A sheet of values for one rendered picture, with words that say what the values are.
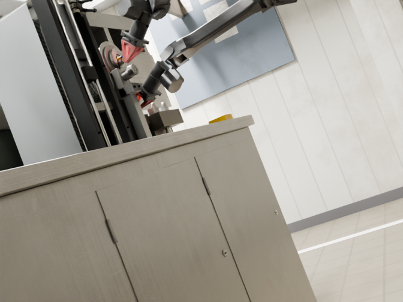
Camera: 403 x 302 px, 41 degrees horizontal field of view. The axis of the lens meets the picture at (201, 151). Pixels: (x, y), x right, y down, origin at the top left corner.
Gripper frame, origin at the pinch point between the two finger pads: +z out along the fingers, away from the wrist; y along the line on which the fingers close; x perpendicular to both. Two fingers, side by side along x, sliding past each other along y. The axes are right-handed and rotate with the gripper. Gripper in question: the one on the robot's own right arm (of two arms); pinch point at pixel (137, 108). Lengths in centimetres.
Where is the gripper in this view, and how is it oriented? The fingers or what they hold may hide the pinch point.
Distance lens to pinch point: 199.4
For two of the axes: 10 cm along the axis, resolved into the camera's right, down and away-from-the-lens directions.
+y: 4.3, -1.4, 8.9
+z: -5.3, 7.6, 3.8
